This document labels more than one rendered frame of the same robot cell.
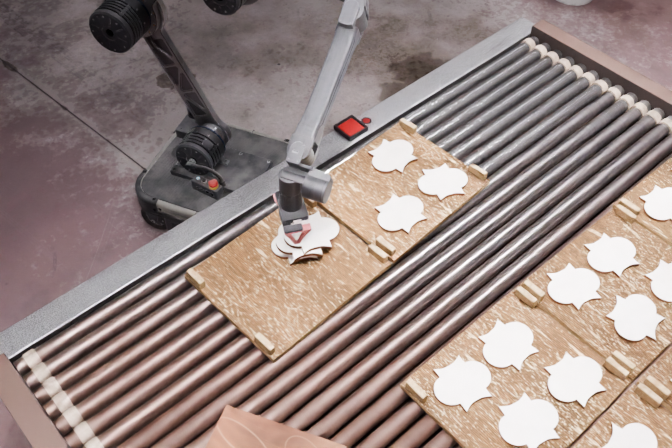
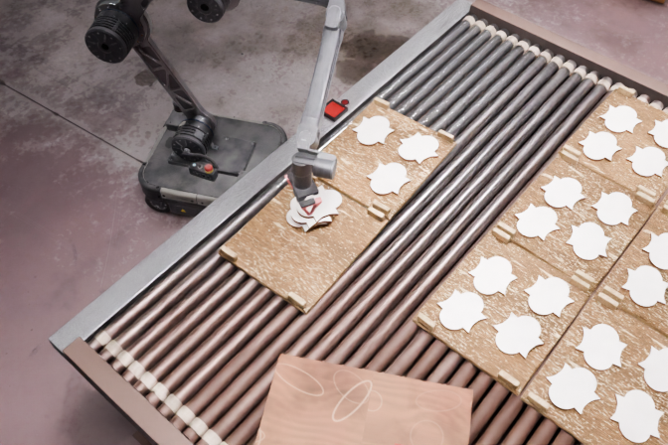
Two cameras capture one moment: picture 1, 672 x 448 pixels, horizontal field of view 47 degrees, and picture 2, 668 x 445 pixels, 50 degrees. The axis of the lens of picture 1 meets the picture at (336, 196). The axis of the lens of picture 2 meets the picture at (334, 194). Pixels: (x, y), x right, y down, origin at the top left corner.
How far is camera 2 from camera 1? 0.27 m
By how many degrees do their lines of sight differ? 6
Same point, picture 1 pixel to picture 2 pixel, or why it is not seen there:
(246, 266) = (268, 238)
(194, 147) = (188, 138)
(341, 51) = (330, 50)
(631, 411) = (595, 315)
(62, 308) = (119, 292)
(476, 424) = (477, 342)
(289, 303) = (310, 264)
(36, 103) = (29, 112)
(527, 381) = (512, 302)
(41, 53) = (24, 66)
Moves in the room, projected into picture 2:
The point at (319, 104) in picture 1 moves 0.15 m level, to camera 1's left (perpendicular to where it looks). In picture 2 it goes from (317, 97) to (266, 102)
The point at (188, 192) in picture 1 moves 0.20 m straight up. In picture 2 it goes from (187, 178) to (179, 148)
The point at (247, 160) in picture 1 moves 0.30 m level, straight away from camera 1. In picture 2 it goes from (234, 144) to (221, 101)
